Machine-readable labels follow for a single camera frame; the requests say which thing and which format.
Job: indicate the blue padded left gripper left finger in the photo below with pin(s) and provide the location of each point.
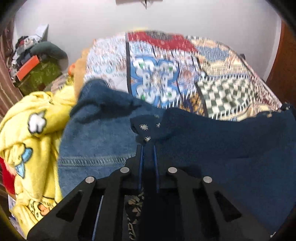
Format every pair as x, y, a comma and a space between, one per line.
140, 166

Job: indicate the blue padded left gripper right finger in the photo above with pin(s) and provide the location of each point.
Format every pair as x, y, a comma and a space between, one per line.
156, 169

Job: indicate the navy patterned hooded jacket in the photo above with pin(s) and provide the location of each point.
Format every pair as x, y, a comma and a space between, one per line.
218, 180

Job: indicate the pile of clothes and papers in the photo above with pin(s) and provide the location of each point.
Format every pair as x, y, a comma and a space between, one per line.
23, 48

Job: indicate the blue denim jacket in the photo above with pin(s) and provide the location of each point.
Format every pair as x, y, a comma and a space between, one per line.
98, 138

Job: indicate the patchwork patterned bed quilt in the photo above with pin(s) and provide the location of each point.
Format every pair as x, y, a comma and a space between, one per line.
166, 70

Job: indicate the yellow cartoon fleece blanket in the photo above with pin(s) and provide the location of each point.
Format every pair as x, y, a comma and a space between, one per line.
31, 133

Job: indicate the red cloth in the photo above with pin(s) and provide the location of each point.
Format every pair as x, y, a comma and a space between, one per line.
8, 179

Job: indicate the green patterned storage box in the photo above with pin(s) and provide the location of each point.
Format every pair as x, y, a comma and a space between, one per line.
40, 76

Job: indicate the brown wooden door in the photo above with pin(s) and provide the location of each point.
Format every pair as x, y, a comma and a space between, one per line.
281, 79

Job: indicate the red gold striped curtain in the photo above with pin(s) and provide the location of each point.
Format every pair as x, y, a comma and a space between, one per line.
9, 93

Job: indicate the orange box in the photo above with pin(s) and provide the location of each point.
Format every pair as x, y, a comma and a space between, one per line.
27, 67

